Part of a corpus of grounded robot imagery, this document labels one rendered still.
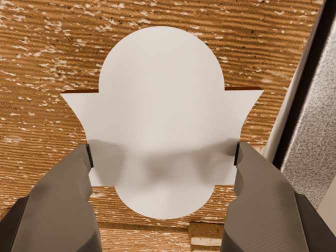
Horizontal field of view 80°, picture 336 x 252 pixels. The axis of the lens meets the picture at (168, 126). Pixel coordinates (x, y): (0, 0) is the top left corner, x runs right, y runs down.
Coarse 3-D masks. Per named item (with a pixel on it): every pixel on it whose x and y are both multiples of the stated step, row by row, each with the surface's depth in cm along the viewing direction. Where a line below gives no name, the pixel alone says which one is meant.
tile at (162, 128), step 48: (144, 48) 11; (192, 48) 11; (96, 96) 12; (144, 96) 12; (192, 96) 12; (240, 96) 12; (96, 144) 13; (144, 144) 13; (192, 144) 13; (144, 192) 15; (192, 192) 15
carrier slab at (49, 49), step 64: (0, 0) 17; (64, 0) 17; (128, 0) 17; (192, 0) 17; (256, 0) 17; (320, 0) 17; (0, 64) 20; (64, 64) 20; (256, 64) 20; (0, 128) 23; (64, 128) 23; (256, 128) 23; (0, 192) 28
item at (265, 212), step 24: (240, 144) 12; (240, 168) 10; (264, 168) 10; (240, 192) 9; (264, 192) 8; (288, 192) 8; (240, 216) 7; (264, 216) 7; (288, 216) 7; (240, 240) 7; (264, 240) 7; (288, 240) 7
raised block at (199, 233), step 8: (192, 224) 30; (200, 224) 30; (208, 224) 30; (216, 224) 30; (192, 232) 29; (200, 232) 29; (208, 232) 29; (216, 232) 29; (192, 240) 28; (200, 240) 28; (208, 240) 28; (216, 240) 28
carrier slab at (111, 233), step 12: (108, 228) 31; (120, 228) 32; (132, 228) 32; (144, 228) 32; (156, 228) 32; (168, 228) 32; (180, 228) 32; (108, 240) 33; (120, 240) 33; (132, 240) 33; (144, 240) 33; (156, 240) 33; (168, 240) 33; (180, 240) 33
